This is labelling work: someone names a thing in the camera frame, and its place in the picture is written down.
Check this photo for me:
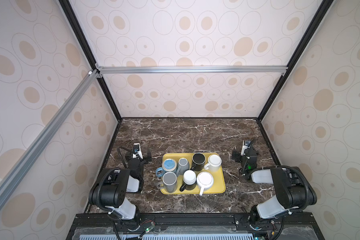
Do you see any blue mug yellow inside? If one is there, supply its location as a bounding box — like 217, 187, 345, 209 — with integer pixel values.
156, 159, 177, 178

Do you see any large grey mug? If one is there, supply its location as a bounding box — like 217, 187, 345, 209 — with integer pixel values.
157, 172, 177, 193

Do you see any small grey mug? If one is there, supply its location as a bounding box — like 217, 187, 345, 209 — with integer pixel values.
176, 158, 190, 176

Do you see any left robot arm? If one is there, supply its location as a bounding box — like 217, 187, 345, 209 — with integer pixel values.
88, 143, 152, 220

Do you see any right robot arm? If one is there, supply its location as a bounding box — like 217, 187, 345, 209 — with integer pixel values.
231, 145, 318, 226

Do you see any cream white mug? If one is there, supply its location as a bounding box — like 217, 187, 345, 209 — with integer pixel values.
204, 154, 222, 172

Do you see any white mug upside down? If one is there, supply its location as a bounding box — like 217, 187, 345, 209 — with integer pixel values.
197, 172, 214, 196

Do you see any black mug upside down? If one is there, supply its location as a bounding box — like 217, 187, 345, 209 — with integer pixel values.
190, 153, 206, 172

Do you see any black mug white base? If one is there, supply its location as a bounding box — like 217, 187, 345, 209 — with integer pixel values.
180, 170, 197, 192

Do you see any yellow plastic tray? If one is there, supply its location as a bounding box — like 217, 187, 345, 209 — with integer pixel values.
161, 153, 226, 195

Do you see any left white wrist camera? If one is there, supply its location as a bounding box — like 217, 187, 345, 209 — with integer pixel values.
133, 143, 143, 161

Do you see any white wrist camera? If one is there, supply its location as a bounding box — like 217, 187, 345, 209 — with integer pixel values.
133, 143, 143, 161
241, 140, 252, 156

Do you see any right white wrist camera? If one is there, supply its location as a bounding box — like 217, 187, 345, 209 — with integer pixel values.
241, 140, 252, 156

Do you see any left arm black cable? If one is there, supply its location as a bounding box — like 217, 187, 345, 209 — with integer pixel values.
117, 146, 139, 169

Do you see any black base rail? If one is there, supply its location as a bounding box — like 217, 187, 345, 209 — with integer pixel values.
67, 213, 324, 240

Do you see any horizontal aluminium rail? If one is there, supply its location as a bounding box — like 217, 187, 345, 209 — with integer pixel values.
99, 65, 288, 74

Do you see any left slanted aluminium rail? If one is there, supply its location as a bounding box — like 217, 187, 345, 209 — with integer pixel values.
0, 69, 99, 210

